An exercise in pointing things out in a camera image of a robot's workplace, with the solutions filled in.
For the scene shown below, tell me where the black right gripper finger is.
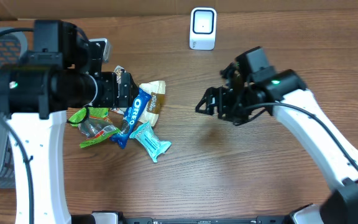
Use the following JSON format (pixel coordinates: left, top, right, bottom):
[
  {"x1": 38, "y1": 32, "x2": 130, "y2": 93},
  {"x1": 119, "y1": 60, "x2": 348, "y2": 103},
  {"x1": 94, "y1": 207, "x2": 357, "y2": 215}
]
[
  {"x1": 197, "y1": 86, "x2": 226, "y2": 108},
  {"x1": 195, "y1": 101, "x2": 219, "y2": 116}
]

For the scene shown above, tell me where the blue oreo packet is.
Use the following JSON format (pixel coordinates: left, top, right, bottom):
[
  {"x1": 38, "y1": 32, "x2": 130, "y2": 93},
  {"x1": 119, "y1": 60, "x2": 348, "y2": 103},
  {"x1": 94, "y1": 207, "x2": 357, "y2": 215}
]
[{"x1": 110, "y1": 88, "x2": 151, "y2": 149}]

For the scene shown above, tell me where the green snack packet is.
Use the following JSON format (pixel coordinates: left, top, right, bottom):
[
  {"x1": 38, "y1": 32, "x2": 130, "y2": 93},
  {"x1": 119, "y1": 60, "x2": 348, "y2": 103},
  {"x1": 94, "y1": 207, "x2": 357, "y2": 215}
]
[{"x1": 67, "y1": 107, "x2": 121, "y2": 148}]

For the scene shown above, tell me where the beige pastry snack packet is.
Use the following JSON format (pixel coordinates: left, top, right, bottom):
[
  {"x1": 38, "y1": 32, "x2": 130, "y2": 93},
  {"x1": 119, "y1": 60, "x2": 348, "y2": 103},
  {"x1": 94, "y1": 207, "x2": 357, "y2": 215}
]
[{"x1": 110, "y1": 65, "x2": 167, "y2": 128}]

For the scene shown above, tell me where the white snack packet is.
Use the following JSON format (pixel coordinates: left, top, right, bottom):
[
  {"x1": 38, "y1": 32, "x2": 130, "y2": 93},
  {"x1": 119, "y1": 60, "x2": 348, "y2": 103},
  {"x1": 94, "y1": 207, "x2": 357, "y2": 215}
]
[{"x1": 130, "y1": 122, "x2": 172, "y2": 163}]

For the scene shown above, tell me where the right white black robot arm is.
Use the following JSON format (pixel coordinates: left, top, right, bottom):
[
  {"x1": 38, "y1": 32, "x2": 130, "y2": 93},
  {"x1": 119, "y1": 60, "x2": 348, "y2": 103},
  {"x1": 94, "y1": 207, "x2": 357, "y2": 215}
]
[{"x1": 195, "y1": 47, "x2": 358, "y2": 224}]

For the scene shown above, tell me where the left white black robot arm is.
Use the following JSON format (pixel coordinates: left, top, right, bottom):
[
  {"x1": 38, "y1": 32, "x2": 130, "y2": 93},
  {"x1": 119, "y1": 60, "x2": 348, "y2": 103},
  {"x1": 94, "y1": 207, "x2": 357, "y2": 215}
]
[{"x1": 0, "y1": 20, "x2": 139, "y2": 224}]

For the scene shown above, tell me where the white barcode scanner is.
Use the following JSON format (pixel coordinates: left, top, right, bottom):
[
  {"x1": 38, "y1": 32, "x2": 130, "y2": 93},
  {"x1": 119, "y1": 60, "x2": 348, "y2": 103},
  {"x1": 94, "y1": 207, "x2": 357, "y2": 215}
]
[{"x1": 189, "y1": 7, "x2": 217, "y2": 50}]

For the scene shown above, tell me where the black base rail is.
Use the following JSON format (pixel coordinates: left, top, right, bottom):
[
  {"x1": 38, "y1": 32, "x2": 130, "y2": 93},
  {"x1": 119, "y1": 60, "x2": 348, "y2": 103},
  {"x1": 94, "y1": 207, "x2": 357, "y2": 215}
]
[{"x1": 91, "y1": 203, "x2": 323, "y2": 224}]

